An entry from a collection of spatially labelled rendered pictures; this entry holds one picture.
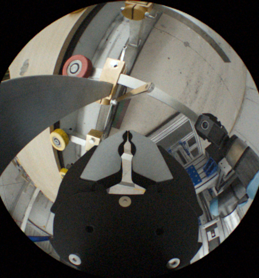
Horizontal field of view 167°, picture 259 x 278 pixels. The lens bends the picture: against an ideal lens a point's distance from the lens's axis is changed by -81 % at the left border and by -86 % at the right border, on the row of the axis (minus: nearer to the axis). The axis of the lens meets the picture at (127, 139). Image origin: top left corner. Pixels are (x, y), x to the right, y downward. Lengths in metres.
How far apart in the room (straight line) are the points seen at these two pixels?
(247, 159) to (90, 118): 0.68
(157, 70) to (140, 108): 0.55
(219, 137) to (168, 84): 1.04
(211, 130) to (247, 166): 0.14
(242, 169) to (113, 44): 0.68
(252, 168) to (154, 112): 1.14
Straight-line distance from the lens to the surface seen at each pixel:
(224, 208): 0.37
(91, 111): 0.55
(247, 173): 0.25
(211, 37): 0.33
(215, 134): 0.27
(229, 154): 0.27
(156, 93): 0.27
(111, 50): 0.56
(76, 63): 0.27
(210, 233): 0.84
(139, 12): 0.25
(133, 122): 1.20
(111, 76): 0.25
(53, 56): 0.35
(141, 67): 1.16
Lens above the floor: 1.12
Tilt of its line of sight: 58 degrees down
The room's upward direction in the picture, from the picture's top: 179 degrees counter-clockwise
